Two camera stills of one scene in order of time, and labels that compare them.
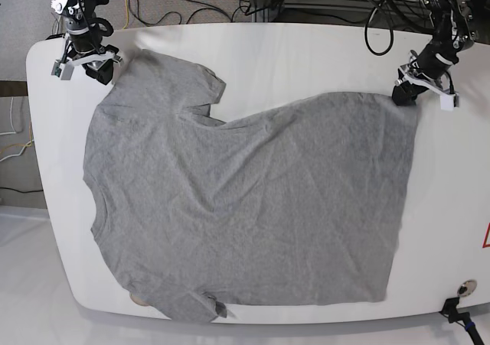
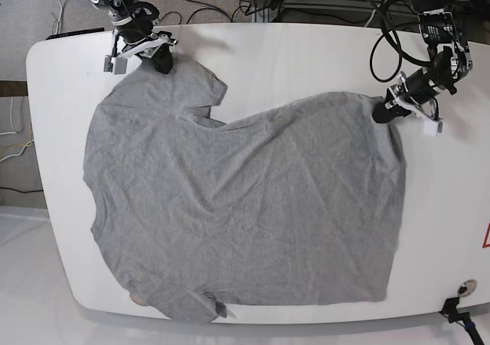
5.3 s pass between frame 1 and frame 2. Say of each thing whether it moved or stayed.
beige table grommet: stayed
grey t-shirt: stayed
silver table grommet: stayed
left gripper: moved
